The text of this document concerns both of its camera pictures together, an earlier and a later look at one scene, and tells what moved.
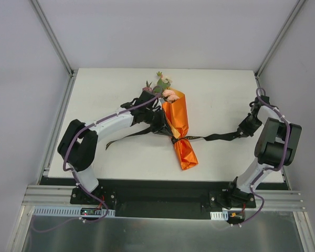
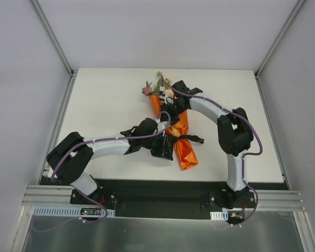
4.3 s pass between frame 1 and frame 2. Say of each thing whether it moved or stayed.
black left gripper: moved
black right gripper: moved
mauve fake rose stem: stayed
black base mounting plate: stayed
